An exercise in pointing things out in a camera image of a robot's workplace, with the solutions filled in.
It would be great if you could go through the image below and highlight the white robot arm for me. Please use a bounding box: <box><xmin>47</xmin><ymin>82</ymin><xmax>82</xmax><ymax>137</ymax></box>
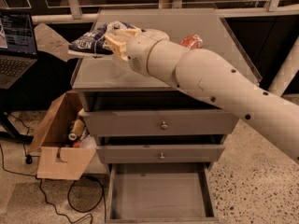
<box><xmin>105</xmin><ymin>29</ymin><xmax>299</xmax><ymax>161</ymax></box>

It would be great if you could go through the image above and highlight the blue chip bag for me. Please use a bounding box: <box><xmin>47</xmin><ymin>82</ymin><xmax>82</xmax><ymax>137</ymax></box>
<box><xmin>68</xmin><ymin>21</ymin><xmax>140</xmax><ymax>56</ymax></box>

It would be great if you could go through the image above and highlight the grey drawer cabinet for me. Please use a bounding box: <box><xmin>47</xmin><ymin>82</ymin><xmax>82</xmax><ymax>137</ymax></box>
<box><xmin>70</xmin><ymin>8</ymin><xmax>263</xmax><ymax>224</ymax></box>

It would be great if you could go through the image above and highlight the black floor cable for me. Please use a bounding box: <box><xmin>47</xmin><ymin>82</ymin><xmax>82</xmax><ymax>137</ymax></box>
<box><xmin>0</xmin><ymin>114</ymin><xmax>107</xmax><ymax>224</ymax></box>

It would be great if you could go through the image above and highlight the black laptop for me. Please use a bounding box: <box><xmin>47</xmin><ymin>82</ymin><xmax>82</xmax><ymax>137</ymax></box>
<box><xmin>0</xmin><ymin>9</ymin><xmax>38</xmax><ymax>90</ymax></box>

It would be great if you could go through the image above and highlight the brown cardboard box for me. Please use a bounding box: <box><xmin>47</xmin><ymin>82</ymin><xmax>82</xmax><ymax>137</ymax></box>
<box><xmin>26</xmin><ymin>91</ymin><xmax>95</xmax><ymax>180</ymax></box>

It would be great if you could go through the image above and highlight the red soda can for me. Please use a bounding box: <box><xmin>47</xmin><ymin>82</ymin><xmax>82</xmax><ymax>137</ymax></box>
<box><xmin>179</xmin><ymin>34</ymin><xmax>203</xmax><ymax>49</ymax></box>

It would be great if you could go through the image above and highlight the yellow bottle in box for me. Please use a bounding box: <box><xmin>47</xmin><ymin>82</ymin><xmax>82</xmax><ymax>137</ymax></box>
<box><xmin>68</xmin><ymin>119</ymin><xmax>85</xmax><ymax>141</ymax></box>

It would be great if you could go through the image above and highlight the grey top drawer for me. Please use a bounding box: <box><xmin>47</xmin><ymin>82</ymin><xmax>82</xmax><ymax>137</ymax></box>
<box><xmin>83</xmin><ymin>109</ymin><xmax>238</xmax><ymax>137</ymax></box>

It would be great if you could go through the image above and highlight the white diagonal pipe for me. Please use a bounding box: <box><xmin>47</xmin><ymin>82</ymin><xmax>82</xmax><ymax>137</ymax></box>
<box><xmin>268</xmin><ymin>36</ymin><xmax>299</xmax><ymax>96</ymax></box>

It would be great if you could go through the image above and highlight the grey drawer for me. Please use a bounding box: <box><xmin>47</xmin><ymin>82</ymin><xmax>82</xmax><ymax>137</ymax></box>
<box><xmin>97</xmin><ymin>144</ymin><xmax>224</xmax><ymax>163</ymax></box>
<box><xmin>106</xmin><ymin>163</ymin><xmax>221</xmax><ymax>224</ymax></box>
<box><xmin>83</xmin><ymin>109</ymin><xmax>238</xmax><ymax>137</ymax></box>

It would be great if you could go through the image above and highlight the grey bottom drawer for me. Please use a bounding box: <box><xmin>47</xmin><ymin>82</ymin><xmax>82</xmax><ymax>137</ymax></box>
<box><xmin>106</xmin><ymin>163</ymin><xmax>221</xmax><ymax>224</ymax></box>

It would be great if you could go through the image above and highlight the grey middle drawer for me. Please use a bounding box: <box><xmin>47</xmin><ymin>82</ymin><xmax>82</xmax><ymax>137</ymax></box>
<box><xmin>97</xmin><ymin>144</ymin><xmax>224</xmax><ymax>163</ymax></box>

